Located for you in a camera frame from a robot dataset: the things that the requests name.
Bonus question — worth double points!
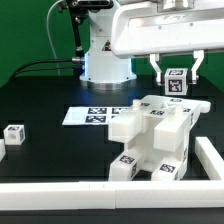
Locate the white cable behind robot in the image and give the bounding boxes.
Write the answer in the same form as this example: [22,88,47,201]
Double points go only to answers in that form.
[46,0,64,77]

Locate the white fence bar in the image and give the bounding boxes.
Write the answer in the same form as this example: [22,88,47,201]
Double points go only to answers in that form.
[195,137,224,181]
[0,181,224,211]

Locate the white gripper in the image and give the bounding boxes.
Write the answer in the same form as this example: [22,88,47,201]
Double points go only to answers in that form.
[111,0,224,85]

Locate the flat white tagged plate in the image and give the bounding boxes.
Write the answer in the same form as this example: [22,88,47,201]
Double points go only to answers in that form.
[62,107,127,126]

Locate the white front fence bar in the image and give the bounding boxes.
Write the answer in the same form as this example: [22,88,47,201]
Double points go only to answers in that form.
[0,181,224,211]

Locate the white right fence bar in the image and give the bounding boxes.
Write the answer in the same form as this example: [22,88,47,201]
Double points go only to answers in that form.
[195,137,224,181]

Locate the white chair seat block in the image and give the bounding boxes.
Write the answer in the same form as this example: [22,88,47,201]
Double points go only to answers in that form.
[123,133,189,174]

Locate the white fence piece left edge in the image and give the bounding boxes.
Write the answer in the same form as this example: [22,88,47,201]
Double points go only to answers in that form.
[0,139,6,162]

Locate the white chair back frame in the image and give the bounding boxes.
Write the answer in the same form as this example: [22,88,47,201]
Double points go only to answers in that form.
[108,95,211,152]

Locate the small white cube block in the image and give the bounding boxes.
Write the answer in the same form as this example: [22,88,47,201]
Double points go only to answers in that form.
[3,125,25,145]

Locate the black cables at base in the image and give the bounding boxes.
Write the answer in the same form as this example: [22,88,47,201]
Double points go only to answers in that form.
[9,56,84,80]

